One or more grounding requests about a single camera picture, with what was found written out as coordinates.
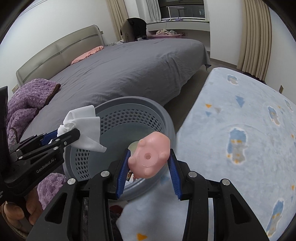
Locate pink pig toy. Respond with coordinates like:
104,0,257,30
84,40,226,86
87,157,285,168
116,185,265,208
128,132,171,179

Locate red cream snack wrapper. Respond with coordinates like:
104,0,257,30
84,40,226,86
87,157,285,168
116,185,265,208
126,170,134,183

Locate left hand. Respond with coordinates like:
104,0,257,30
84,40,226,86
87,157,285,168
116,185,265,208
1,188,43,233

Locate purple fleece blanket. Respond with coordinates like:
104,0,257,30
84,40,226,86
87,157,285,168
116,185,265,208
5,78,68,212

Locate grey plastic waste basket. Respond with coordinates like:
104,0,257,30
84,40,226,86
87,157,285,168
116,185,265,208
63,96,177,202

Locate beige bed headboard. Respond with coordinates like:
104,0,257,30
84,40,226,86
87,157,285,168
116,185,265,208
16,25,105,86

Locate pink pillow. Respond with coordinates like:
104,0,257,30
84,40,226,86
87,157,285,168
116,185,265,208
71,46,104,65

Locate grey bed cover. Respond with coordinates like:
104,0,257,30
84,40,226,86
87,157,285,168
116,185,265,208
22,38,210,139

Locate black chair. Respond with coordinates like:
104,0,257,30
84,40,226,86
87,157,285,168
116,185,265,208
120,18,147,43

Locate beige curtain right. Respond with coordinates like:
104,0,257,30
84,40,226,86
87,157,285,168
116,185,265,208
237,0,272,82

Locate beige curtain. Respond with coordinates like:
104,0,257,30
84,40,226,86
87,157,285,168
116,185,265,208
106,0,128,41
237,0,272,82

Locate beige curtain left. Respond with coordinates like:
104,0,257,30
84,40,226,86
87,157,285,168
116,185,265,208
106,0,128,41

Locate white window desk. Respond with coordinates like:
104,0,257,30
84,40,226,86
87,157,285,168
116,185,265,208
147,21,210,52

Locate white sheer curtain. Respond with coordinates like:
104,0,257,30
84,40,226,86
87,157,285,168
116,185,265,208
144,0,162,24

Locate wall socket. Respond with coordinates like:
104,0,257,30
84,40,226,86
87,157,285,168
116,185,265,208
279,85,283,94

